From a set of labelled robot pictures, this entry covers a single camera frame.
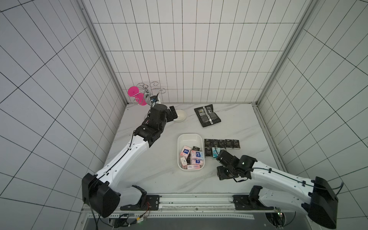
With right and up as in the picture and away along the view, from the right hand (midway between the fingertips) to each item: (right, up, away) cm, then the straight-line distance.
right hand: (217, 175), depth 79 cm
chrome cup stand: (-42, +51, +8) cm, 66 cm away
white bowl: (-21, +34, +29) cm, 49 cm away
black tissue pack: (+2, +15, +16) cm, 22 cm away
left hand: (-29, +36, -1) cm, 46 cm away
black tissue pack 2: (+11, +15, +15) cm, 24 cm away
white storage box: (-15, +17, +16) cm, 27 cm away
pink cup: (-51, +49, +9) cm, 71 cm away
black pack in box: (-11, +12, +11) cm, 20 cm away
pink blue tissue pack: (-11, +10, +4) cm, 16 cm away
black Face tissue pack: (-3, +15, +15) cm, 22 cm away
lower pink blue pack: (-11, +6, +4) cm, 13 cm away
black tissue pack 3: (+16, +15, +14) cm, 26 cm away
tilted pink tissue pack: (-18, +11, +10) cm, 23 cm away
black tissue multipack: (-2, +33, +30) cm, 45 cm away
